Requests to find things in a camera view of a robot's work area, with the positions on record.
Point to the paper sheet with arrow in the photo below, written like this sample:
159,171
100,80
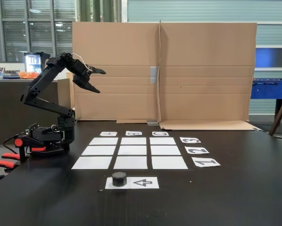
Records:
130,183

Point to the paper label number 2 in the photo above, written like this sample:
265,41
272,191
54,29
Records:
197,150

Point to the grey tape strip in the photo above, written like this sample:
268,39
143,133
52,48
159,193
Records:
153,75

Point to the paper label letter A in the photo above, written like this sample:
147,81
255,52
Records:
108,134

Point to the black octagonal token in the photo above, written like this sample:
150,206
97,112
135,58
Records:
118,179

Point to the paper label letter B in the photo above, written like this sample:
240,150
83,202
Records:
134,133

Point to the white square paper sheet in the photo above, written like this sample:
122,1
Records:
165,150
92,163
103,141
132,150
163,141
133,141
130,162
169,162
99,150

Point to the orange snack bowl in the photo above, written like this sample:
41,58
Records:
27,75

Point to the brown wooden slanted leg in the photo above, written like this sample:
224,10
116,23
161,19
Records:
279,115

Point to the blue foosball table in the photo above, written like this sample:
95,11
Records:
270,89

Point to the brown cardboard screen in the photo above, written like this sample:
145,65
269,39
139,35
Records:
207,70
122,47

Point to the black and red clamp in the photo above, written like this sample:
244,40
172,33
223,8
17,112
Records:
19,142

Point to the paper label number 3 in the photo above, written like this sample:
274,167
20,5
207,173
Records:
190,140

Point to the dark counter partition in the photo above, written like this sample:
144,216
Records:
6,106

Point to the paper label number 1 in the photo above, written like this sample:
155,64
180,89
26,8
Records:
205,162

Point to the paper label letter C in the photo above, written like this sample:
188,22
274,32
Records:
160,134

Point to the lit drinks fridge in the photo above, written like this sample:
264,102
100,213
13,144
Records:
36,62

